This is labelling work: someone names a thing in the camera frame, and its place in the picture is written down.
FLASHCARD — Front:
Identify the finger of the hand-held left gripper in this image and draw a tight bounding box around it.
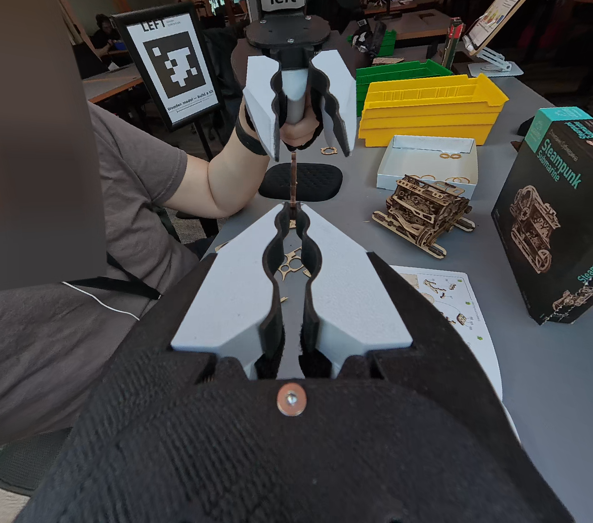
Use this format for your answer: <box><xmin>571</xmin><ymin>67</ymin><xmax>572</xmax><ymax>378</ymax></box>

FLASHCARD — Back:
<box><xmin>232</xmin><ymin>40</ymin><xmax>284</xmax><ymax>162</ymax></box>
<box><xmin>308</xmin><ymin>49</ymin><xmax>358</xmax><ymax>158</ymax></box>

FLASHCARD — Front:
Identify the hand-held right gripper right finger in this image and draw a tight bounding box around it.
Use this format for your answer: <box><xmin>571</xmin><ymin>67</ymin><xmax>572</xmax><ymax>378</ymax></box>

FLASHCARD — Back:
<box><xmin>296</xmin><ymin>203</ymin><xmax>413</xmax><ymax>379</ymax></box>

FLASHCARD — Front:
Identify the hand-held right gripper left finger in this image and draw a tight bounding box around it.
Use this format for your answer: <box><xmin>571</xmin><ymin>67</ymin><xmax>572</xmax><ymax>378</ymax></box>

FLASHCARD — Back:
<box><xmin>171</xmin><ymin>203</ymin><xmax>292</xmax><ymax>380</ymax></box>

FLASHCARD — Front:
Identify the brown wooden model part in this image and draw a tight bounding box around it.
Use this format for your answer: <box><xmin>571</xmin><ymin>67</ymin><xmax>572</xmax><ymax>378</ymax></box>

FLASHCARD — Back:
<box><xmin>288</xmin><ymin>152</ymin><xmax>299</xmax><ymax>209</ymax></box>

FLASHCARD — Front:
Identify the person's left forearm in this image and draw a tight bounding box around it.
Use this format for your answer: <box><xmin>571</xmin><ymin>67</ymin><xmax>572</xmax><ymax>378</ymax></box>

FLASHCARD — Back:
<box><xmin>206</xmin><ymin>111</ymin><xmax>275</xmax><ymax>219</ymax></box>

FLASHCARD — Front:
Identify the assembled wooden model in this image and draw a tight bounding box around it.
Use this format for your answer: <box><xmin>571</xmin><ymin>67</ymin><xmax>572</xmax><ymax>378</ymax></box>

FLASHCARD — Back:
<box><xmin>372</xmin><ymin>175</ymin><xmax>477</xmax><ymax>260</ymax></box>

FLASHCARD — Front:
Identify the black model kit box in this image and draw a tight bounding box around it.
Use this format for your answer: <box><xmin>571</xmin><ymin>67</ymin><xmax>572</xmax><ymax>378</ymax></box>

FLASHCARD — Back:
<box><xmin>491</xmin><ymin>107</ymin><xmax>593</xmax><ymax>325</ymax></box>

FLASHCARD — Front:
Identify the person's left hand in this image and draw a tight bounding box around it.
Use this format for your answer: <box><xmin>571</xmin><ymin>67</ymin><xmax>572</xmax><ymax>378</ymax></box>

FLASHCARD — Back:
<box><xmin>280</xmin><ymin>107</ymin><xmax>324</xmax><ymax>151</ymax></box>

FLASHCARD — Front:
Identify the green plastic bin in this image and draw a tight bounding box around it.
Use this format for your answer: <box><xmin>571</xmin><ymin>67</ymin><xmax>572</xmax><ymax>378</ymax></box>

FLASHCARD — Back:
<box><xmin>356</xmin><ymin>59</ymin><xmax>453</xmax><ymax>117</ymax></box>
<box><xmin>347</xmin><ymin>29</ymin><xmax>398</xmax><ymax>57</ymax></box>

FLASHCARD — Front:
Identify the flat wooden plate part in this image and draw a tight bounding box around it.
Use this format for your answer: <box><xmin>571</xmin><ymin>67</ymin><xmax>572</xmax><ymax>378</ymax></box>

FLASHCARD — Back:
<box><xmin>277</xmin><ymin>249</ymin><xmax>313</xmax><ymax>279</ymax></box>

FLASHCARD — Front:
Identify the yellow plastic bin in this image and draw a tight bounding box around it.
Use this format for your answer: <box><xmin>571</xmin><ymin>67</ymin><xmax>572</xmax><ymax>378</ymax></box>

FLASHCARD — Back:
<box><xmin>360</xmin><ymin>108</ymin><xmax>503</xmax><ymax>131</ymax></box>
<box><xmin>359</xmin><ymin>124</ymin><xmax>495</xmax><ymax>148</ymax></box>
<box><xmin>363</xmin><ymin>73</ymin><xmax>509</xmax><ymax>116</ymax></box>

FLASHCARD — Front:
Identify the printed assembly instruction sheet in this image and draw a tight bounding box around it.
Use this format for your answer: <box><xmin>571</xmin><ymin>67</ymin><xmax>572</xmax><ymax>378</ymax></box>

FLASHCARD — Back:
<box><xmin>390</xmin><ymin>265</ymin><xmax>504</xmax><ymax>400</ymax></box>

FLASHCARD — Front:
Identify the framed marker sign on stand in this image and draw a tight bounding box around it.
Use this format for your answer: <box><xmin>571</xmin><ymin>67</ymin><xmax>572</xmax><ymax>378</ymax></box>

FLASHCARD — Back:
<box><xmin>111</xmin><ymin>2</ymin><xmax>228</xmax><ymax>162</ymax></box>

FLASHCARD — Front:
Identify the black padded wrist rest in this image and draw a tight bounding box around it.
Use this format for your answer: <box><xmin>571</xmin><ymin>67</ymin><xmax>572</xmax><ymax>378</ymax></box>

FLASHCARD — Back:
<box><xmin>259</xmin><ymin>163</ymin><xmax>343</xmax><ymax>203</ymax></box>

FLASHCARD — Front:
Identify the grey background table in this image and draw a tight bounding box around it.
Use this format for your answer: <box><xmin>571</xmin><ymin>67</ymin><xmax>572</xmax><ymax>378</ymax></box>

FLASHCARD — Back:
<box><xmin>343</xmin><ymin>10</ymin><xmax>464</xmax><ymax>52</ymax></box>
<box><xmin>82</xmin><ymin>65</ymin><xmax>144</xmax><ymax>103</ymax></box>

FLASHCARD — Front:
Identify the white cardboard tray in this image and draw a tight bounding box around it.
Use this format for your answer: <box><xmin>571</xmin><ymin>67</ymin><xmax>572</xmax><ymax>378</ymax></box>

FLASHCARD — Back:
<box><xmin>376</xmin><ymin>135</ymin><xmax>478</xmax><ymax>200</ymax></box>

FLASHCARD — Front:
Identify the tall narrow box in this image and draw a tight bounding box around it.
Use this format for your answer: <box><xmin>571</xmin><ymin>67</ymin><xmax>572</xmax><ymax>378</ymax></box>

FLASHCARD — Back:
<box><xmin>446</xmin><ymin>17</ymin><xmax>465</xmax><ymax>70</ymax></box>

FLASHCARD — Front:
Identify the document stand with white base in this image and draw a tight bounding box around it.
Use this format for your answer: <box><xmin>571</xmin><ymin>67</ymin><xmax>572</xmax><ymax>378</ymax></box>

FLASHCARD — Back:
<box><xmin>463</xmin><ymin>0</ymin><xmax>593</xmax><ymax>78</ymax></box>

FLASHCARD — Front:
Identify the black mesh office chair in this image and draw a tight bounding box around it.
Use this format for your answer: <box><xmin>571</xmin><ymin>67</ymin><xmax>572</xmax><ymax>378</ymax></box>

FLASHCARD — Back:
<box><xmin>0</xmin><ymin>428</ymin><xmax>72</xmax><ymax>498</ymax></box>

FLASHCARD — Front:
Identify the black strap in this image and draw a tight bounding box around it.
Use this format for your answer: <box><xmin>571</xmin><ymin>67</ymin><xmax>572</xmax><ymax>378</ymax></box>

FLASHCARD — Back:
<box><xmin>67</xmin><ymin>253</ymin><xmax>164</xmax><ymax>301</ymax></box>

